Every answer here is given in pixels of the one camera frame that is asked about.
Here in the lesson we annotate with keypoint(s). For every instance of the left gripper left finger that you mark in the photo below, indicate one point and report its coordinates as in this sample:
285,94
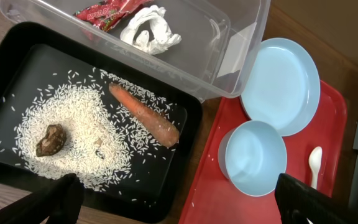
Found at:
60,202

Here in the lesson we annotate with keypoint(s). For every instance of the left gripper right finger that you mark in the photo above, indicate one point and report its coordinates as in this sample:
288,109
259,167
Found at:
300,203

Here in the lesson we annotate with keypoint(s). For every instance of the light blue bowl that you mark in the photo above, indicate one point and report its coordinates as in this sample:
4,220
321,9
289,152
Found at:
252,156

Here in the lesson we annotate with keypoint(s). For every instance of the dark dried mushroom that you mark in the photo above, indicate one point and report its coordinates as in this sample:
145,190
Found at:
52,142

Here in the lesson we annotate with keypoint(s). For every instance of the white rice pile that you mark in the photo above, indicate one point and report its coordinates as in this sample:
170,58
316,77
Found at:
103,138

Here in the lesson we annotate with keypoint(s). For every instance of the orange carrot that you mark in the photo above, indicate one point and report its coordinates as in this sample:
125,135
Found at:
160,128

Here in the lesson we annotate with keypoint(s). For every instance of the red snack wrapper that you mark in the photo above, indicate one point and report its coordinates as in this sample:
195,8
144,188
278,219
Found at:
106,14

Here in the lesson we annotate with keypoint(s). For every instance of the white tissue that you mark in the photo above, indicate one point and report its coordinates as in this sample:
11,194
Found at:
149,32

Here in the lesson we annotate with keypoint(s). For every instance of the white plastic spoon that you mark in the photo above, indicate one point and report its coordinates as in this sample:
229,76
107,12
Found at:
314,162

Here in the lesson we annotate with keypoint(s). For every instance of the red serving tray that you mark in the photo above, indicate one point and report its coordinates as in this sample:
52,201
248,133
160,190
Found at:
213,199

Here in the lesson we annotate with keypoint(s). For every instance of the black rectangular tray bin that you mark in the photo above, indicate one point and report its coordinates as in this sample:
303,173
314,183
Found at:
33,56

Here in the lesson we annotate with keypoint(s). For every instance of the large light blue plate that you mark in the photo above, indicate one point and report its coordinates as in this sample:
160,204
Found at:
283,89

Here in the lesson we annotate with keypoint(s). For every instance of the clear plastic bin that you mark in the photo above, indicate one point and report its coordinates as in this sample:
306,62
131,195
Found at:
219,40

